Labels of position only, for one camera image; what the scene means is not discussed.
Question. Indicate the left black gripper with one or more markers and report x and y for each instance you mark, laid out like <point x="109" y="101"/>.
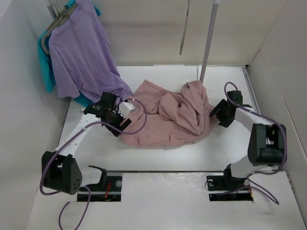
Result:
<point x="124" y="123"/>

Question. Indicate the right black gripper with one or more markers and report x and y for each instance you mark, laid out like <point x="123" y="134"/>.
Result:
<point x="224" y="121"/>

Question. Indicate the pink trousers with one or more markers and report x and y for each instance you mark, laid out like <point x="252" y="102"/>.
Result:
<point x="169" y="119"/>

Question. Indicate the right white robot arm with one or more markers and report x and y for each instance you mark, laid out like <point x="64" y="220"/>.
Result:
<point x="267" y="142"/>

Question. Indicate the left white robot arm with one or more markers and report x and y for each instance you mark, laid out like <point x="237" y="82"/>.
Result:
<point x="60" y="169"/>

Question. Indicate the grey hanger with teal shirt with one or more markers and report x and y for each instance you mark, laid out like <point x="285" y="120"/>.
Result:
<point x="46" y="34"/>

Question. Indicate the grey hanger with purple shirt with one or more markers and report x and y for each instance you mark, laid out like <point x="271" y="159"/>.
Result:
<point x="62" y="17"/>

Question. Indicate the purple t-shirt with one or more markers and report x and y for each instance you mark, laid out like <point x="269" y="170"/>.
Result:
<point x="81" y="59"/>

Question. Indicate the teal t-shirt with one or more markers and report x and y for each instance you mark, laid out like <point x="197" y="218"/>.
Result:
<point x="48" y="75"/>

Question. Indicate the white garment rack pole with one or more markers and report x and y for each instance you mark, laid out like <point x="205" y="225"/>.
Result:
<point x="209" y="39"/>

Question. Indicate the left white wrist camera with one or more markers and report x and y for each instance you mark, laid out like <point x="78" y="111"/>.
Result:
<point x="125" y="108"/>

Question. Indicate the aluminium side rail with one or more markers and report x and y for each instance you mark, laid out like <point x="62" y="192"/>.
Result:
<point x="250" y="89"/>

